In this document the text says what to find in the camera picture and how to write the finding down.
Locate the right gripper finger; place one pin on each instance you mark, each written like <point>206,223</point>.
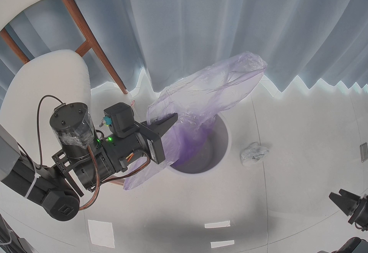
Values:
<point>349,196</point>
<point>342,204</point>

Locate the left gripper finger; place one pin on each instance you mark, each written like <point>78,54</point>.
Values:
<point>162,125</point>

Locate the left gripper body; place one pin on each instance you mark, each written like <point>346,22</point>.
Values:
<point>126,151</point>

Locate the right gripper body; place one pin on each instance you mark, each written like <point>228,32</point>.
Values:
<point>360,211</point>

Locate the purple plastic bag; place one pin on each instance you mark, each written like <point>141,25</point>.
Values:
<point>201,93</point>

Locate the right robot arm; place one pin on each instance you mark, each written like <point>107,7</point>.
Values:
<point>353,246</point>

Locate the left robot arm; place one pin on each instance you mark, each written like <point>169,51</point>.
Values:
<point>60,203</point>

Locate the white trash bin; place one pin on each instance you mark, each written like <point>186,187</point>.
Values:
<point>222,131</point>

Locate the crumpled white paper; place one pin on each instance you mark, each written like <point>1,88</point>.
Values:
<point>253,154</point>

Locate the white cushioned wooden chair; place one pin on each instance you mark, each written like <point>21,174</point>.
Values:
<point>43,79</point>

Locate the pale blue curtain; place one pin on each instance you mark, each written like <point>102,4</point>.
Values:
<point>201,16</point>

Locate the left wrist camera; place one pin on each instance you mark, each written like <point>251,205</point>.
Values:
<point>120,116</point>

